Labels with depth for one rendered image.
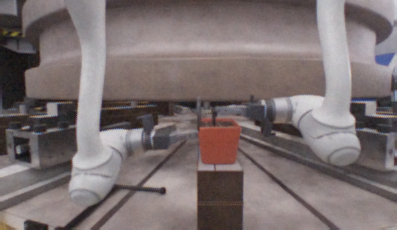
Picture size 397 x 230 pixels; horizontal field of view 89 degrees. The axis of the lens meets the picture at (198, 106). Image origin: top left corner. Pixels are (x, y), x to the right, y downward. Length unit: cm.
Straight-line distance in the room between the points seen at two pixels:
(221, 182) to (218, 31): 106
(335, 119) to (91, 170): 65
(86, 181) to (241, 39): 123
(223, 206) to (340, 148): 36
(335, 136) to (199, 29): 110
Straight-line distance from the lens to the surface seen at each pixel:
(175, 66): 129
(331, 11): 66
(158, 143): 69
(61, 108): 168
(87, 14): 63
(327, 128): 62
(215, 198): 67
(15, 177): 159
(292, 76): 145
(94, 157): 62
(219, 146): 65
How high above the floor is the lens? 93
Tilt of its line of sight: 5 degrees down
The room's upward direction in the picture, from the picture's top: straight up
